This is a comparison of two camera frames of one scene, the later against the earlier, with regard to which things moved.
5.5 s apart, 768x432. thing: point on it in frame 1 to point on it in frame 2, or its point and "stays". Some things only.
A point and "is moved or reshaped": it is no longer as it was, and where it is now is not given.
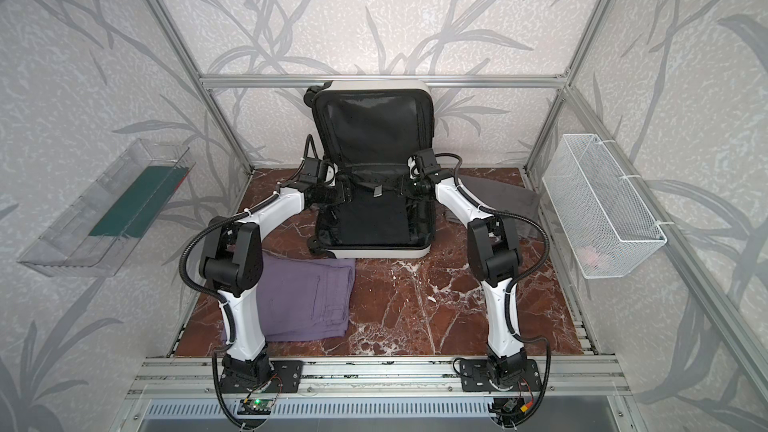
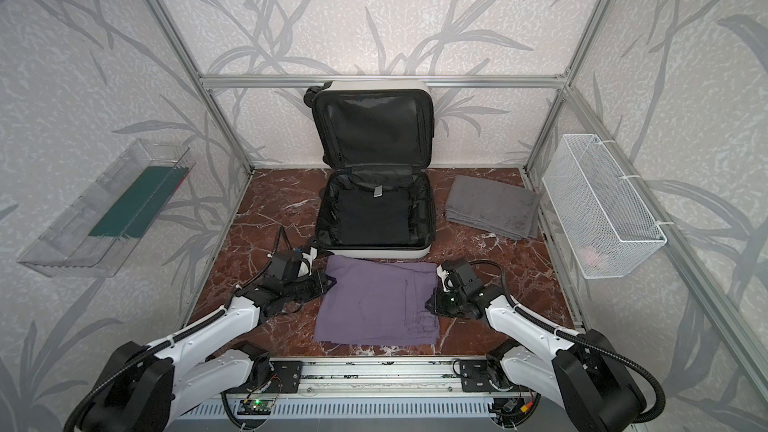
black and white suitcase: [367, 130] stays
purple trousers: [305, 298] is moved or reshaped
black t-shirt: [371, 215] stays
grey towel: [496, 196] stays
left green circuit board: [255, 407] stays
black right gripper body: [411, 171] to [440, 301]
